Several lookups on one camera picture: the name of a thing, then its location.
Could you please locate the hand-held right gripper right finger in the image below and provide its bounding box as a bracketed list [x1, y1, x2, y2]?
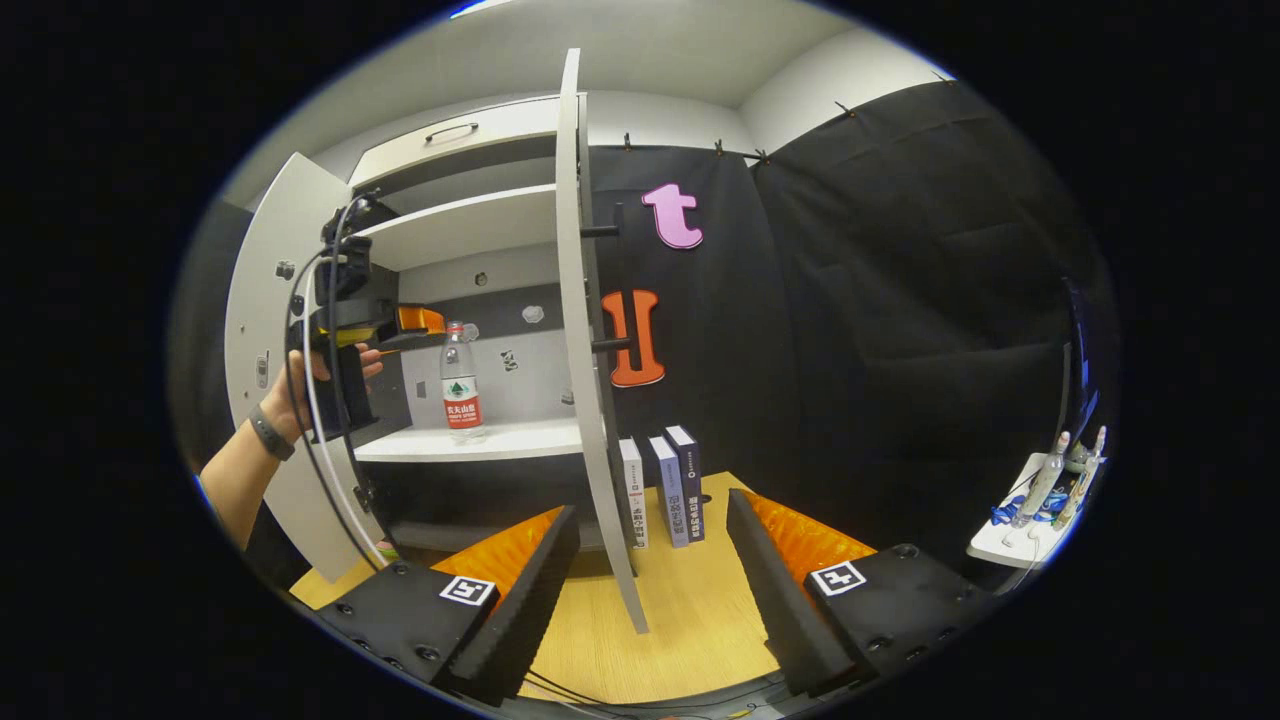
[726, 488, 1001, 698]

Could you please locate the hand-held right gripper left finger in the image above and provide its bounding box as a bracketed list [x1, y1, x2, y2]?
[315, 505, 581, 708]

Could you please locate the clear water bottle red label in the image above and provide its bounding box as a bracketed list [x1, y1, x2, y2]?
[440, 320, 488, 446]

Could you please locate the white cabinet door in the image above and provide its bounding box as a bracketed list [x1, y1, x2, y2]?
[222, 152, 386, 584]
[555, 48, 651, 635]

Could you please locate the white cabinet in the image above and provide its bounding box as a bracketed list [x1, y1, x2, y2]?
[345, 95, 601, 556]

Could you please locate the dark navy book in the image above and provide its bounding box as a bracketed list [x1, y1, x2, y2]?
[665, 425, 706, 543]

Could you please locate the light blue book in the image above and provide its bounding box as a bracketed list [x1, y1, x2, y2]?
[648, 435, 691, 548]

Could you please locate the white book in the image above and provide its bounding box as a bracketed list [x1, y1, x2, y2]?
[618, 437, 649, 550]

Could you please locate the black wristband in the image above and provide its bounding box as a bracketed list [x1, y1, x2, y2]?
[248, 405, 297, 461]

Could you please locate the white side table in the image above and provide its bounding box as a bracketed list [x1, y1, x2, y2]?
[967, 452, 1096, 571]

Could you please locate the black backdrop cloth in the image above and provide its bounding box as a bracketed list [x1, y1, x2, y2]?
[170, 80, 1116, 591]

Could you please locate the slim clear bottle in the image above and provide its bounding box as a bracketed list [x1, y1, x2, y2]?
[1055, 425, 1108, 531]
[1010, 432, 1071, 529]

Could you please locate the black cable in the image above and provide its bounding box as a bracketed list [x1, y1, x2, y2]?
[283, 195, 391, 576]

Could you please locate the white cable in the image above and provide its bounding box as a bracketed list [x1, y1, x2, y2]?
[300, 330, 386, 566]

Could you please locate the blue cord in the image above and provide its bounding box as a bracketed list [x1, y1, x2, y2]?
[992, 492, 1066, 527]

